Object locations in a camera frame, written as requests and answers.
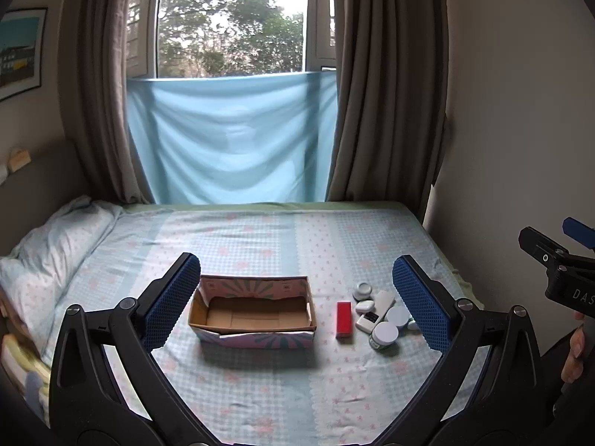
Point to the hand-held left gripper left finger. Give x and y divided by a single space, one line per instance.
173 302

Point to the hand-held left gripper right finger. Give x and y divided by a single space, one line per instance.
420 306

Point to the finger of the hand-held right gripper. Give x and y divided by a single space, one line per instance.
578 230
539 244

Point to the round white jar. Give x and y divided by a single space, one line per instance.
398 316

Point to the green label bottle white lid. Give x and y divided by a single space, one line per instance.
385 336

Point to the white remote control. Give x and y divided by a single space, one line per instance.
370 321

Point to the small white jar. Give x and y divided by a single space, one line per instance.
362 291

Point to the red rectangular box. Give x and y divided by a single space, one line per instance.
344 319

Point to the cardboard box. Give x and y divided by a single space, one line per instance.
253 316

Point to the person's right hand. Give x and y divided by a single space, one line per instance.
574 357

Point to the small white case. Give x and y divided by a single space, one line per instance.
365 307

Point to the checkered floral bed sheet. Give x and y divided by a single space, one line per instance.
260 241

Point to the floral pillow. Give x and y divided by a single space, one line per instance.
51 251

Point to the yellow cloth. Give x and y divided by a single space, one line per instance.
21 362

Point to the grey headboard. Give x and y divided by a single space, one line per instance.
42 195

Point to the light blue hanging cloth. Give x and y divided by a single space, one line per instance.
232 139

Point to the small beige box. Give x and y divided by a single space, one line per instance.
19 159

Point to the brown curtain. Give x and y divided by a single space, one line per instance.
111 79
386 93

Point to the window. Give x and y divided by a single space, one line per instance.
232 18

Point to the framed wall picture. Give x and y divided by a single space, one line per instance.
21 53

